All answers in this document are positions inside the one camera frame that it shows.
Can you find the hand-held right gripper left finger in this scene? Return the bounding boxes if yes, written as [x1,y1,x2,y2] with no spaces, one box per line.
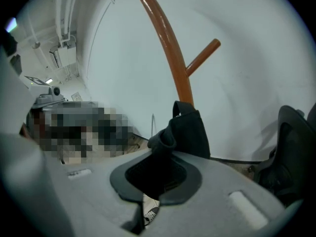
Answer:
[0,133,159,237]

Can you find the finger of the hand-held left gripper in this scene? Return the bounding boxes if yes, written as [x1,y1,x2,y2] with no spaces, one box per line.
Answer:
[0,47,36,136]

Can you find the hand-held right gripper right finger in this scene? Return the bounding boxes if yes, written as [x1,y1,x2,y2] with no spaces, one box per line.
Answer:
[144,151,304,237]

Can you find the wooden coat stand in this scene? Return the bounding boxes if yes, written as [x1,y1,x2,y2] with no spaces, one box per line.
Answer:
[129,0,222,108]

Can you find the white ceiling air conditioner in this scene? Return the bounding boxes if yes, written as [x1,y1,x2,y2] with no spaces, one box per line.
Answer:
[49,45,79,69]

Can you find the ceiling light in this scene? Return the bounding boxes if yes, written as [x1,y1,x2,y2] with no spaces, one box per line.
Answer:
[5,17,18,33]

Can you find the person's shoe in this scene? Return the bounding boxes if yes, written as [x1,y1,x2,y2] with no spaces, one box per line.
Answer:
[143,205,160,227]

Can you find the person's head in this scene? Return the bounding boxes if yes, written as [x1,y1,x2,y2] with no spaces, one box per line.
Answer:
[23,101,135,159]

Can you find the black mesh office chair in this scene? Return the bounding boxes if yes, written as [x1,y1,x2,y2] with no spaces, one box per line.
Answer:
[254,105,316,208]

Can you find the white ceiling pipes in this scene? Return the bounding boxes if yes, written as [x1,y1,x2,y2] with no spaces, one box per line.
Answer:
[54,0,75,42]

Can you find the head-worn camera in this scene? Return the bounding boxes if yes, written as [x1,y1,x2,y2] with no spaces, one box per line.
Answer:
[32,85,65,108]

